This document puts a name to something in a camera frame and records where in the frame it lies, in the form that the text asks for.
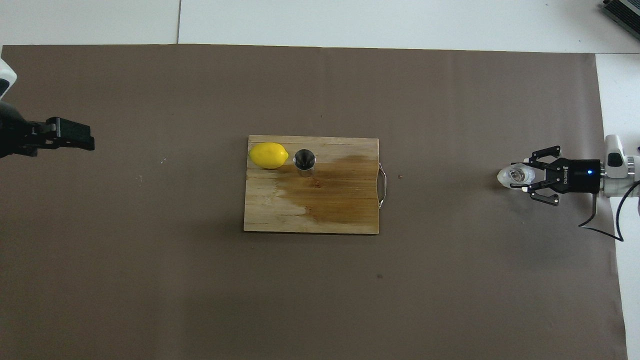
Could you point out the brown paper table mat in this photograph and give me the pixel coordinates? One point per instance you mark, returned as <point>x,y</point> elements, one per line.
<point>150,275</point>

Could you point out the clear faceted glass cup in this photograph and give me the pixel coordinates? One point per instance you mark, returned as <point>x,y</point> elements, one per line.
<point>506,177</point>

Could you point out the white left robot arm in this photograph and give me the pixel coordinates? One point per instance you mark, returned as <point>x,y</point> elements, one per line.
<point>6,80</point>

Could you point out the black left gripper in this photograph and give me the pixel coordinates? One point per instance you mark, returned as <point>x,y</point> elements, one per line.
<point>17,137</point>

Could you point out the steel double jigger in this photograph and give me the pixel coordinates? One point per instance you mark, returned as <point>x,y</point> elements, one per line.
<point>304,159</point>

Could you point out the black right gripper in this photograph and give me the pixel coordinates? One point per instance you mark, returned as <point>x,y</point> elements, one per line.
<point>580,176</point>

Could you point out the wooden cutting board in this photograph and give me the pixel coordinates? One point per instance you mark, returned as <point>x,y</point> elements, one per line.
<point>325,210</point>

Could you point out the grey ribbed device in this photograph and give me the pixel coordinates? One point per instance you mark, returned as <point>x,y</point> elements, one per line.
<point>625,10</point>

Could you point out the yellow lemon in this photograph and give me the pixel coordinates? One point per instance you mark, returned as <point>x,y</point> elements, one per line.
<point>268,155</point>

